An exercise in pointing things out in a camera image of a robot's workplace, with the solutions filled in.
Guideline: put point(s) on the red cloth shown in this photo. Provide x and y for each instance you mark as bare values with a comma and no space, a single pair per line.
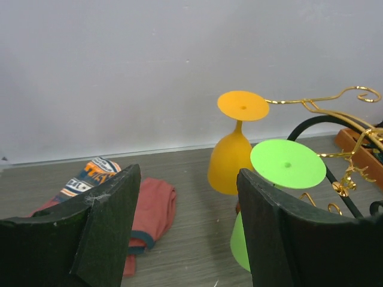
155,209

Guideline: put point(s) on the green goblet front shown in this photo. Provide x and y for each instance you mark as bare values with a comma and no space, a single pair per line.
286,164

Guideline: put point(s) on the orange goblet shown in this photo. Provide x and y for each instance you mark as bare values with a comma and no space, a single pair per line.
232,152

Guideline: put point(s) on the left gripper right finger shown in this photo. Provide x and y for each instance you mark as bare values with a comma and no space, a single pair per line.
292,243

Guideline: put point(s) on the wooden compartment tray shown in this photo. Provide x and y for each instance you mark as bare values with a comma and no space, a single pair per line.
346,140

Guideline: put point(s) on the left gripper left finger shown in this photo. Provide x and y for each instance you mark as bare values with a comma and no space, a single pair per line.
80,242

